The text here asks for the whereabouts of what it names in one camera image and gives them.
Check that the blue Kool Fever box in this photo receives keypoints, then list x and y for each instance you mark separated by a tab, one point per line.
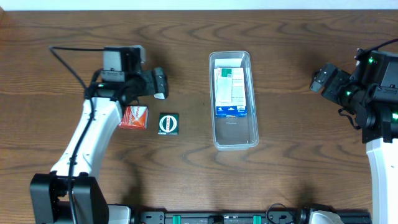
237	108

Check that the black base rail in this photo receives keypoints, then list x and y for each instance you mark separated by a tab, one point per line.
276	213

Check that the white green medicine box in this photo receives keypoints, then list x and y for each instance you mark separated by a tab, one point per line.
223	86

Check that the red Panadol box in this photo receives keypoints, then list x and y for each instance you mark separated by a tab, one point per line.
135	117

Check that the clear plastic container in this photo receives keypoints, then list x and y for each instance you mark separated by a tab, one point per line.
234	133

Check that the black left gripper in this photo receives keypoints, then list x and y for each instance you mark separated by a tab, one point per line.
153	88

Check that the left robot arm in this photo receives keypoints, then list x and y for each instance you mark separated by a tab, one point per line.
70	192

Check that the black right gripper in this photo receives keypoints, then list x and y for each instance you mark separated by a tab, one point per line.
324	78

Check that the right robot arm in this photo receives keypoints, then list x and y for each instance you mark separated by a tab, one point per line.
378	124

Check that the green round-logo box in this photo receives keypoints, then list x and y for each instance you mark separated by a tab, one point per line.
168	124

